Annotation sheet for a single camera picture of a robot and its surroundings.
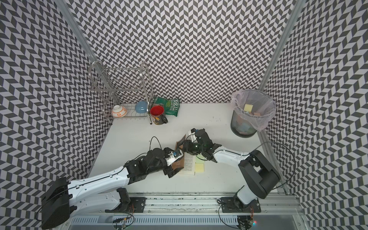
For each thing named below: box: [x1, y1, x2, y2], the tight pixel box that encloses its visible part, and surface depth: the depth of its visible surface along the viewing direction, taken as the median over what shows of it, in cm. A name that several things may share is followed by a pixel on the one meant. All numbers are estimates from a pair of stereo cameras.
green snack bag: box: [153, 96, 180, 117], surface depth 118 cm
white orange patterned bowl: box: [111, 104, 128, 118], surface depth 105 cm
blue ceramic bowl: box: [134, 100, 149, 115], surface depth 110 cm
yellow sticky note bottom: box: [195, 162, 205, 173], surface depth 86 cm
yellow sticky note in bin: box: [243, 103, 253, 113], surface depth 98 cm
